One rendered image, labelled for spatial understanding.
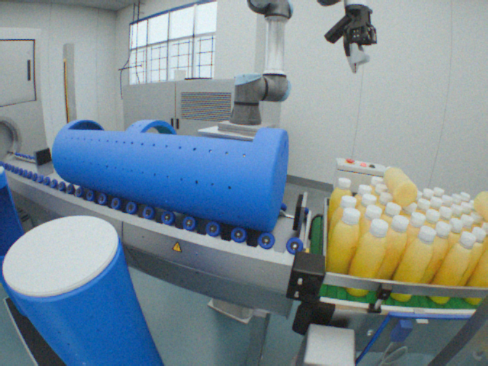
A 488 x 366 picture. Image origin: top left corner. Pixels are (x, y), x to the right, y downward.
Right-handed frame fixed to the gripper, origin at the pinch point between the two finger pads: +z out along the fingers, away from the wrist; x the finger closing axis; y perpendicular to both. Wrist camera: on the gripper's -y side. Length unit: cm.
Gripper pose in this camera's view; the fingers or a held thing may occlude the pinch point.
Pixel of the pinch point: (352, 69)
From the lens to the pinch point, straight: 80.3
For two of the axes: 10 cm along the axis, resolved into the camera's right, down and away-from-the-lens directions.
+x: 8.3, -1.5, 5.3
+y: 5.5, 2.3, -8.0
